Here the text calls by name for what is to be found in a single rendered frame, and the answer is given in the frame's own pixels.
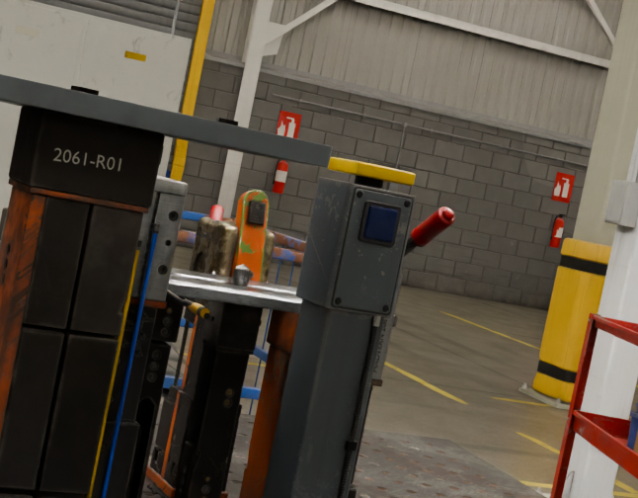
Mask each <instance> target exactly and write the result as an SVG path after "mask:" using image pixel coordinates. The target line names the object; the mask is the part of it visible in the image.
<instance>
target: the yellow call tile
mask: <svg viewBox="0 0 638 498"><path fill-rule="evenodd" d="M328 169H329V170H332V171H337V172H342V173H347V174H351V175H356V177H355V182H354V184H358V185H363V186H368V187H373V188H377V189H382V187H383V182H390V183H396V184H401V185H407V186H413V185H414V182H415V177H416V174H414V173H412V172H407V171H402V170H398V169H393V168H388V167H384V166H379V165H375V164H370V163H365V162H361V161H356V160H349V159H343V158H336V157H330V162H329V167H328Z"/></svg>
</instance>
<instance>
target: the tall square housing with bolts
mask: <svg viewBox="0 0 638 498"><path fill-rule="evenodd" d="M187 191H188V184H187V183H185V182H181V181H177V180H173V179H170V178H166V177H162V176H158V175H157V179H156V184H155V189H154V195H153V200H152V205H151V207H149V210H148V213H144V212H143V218H142V223H141V228H140V233H139V238H138V243H137V248H136V253H135V259H134V264H133V269H132V274H131V279H130V284H129V289H128V294H127V299H126V302H125V304H124V307H123V309H122V313H123V320H122V325H121V330H120V335H119V336H113V335H111V336H113V337H114V338H116V339H117V340H119V344H118V349H117V354H116V359H115V364H114V370H113V375H112V380H111V385H110V390H109V395H108V400H107V405H106V411H105V416H104V421H103V426H102V431H101V436H100V441H99V446H98V451H97V456H96V461H95V466H94V471H93V476H92V482H91V487H90V492H89V494H83V495H84V496H85V498H125V497H126V492H127V486H128V482H129V477H130V472H131V467H132V462H133V457H134V452H135V447H136V442H137V436H138V431H139V426H140V424H138V423H137V422H136V421H135V418H136V413H137V408H138V403H139V398H140V393H141V388H142V384H143V379H144V374H145V368H146V363H147V358H148V353H149V348H150V343H151V338H152V333H153V328H154V323H155V317H156V312H157V308H163V309H165V308H166V305H167V301H165V300H166V295H167V290H168V285H169V281H170V276H171V271H172V266H173V261H174V256H175V250H176V245H177V240H178V235H179V230H180V225H181V220H182V215H183V210H184V205H185V200H186V195H187Z"/></svg>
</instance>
